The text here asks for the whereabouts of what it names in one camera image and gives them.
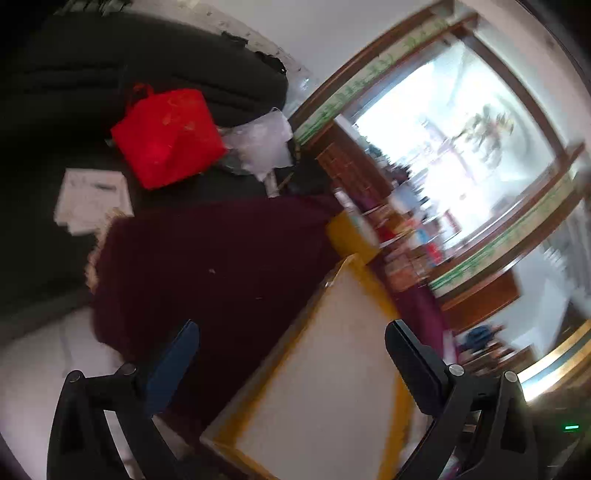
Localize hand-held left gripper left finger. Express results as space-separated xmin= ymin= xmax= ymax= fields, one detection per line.
xmin=46 ymin=319 xmax=201 ymax=480

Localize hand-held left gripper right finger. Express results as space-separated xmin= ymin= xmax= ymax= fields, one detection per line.
xmin=385 ymin=319 xmax=539 ymax=480

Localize yellow trimmed fabric storage box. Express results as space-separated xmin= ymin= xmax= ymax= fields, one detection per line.
xmin=199 ymin=254 xmax=419 ymax=480

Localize gold trimmed furniture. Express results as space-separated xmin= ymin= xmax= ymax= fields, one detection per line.
xmin=517 ymin=318 xmax=591 ymax=402

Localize brown wooden panel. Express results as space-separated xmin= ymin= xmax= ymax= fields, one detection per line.
xmin=441 ymin=272 xmax=520 ymax=333

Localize maroon tablecloth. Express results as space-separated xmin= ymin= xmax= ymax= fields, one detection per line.
xmin=85 ymin=194 xmax=455 ymax=435

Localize pile of colourful packets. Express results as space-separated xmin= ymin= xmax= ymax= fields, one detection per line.
xmin=337 ymin=185 xmax=446 ymax=291

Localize yellow round container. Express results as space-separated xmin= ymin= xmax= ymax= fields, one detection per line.
xmin=327 ymin=212 xmax=382 ymax=264

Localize white paper sheets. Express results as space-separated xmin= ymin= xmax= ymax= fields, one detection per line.
xmin=54 ymin=168 xmax=134 ymax=234

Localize brown wooden cabinet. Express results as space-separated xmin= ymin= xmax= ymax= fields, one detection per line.
xmin=316 ymin=120 xmax=398 ymax=213

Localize red tote bag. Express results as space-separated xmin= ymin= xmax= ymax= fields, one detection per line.
xmin=110 ymin=84 xmax=228 ymax=191

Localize white plastic bag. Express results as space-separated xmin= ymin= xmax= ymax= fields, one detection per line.
xmin=222 ymin=108 xmax=295 ymax=182

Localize dark sofa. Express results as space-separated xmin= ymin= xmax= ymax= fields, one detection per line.
xmin=0 ymin=11 xmax=289 ymax=324

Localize wooden window frame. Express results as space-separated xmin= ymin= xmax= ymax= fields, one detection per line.
xmin=291 ymin=0 xmax=587 ymax=333

